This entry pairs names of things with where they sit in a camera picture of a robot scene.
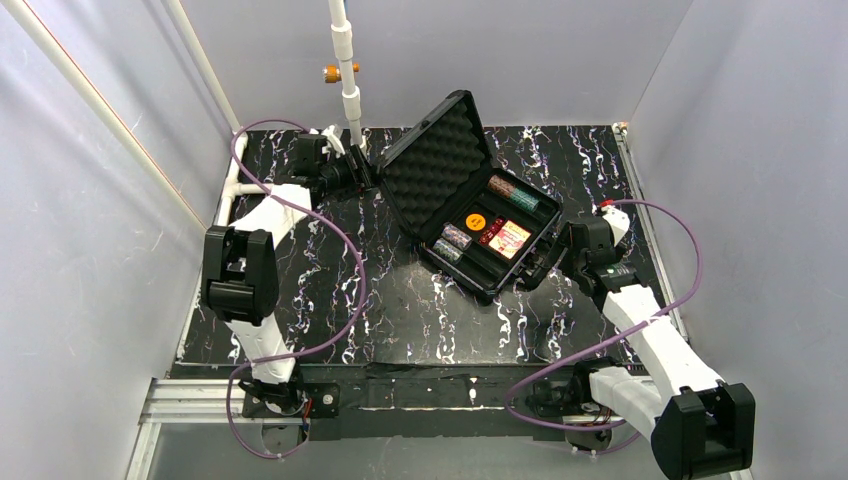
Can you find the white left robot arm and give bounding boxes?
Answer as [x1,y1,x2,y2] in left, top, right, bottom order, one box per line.
[200,129,368,387]

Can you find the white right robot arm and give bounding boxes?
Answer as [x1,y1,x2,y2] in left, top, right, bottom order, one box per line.
[526,209,756,479]

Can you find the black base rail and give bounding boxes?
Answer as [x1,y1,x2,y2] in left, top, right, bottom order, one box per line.
[238,362,617,442]

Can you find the red dice in case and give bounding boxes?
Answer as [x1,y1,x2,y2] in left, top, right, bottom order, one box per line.
[478,217,506,245]

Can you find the orange clamp on pipe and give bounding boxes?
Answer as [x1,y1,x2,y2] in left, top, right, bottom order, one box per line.
[322,63,360,84]

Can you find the red playing card box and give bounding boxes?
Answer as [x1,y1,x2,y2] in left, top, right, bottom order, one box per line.
[488,220,531,259]

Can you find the black foam-lined poker case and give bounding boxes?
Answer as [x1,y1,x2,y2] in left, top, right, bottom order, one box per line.
[376,90,562,303]

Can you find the white PVC pipe frame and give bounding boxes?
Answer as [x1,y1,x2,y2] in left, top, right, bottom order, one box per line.
[1,0,367,215]

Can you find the brown teal chip stack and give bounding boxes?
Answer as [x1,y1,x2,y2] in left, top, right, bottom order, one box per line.
[487,175,539,212]

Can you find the green blue poker chip stack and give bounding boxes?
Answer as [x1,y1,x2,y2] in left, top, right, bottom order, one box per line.
[432,238,463,264]

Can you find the orange dealer button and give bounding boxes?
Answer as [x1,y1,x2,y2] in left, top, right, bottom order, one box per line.
[465,213,487,232]

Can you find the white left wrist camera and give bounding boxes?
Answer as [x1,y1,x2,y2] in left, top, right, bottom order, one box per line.
[320,124,346,158]

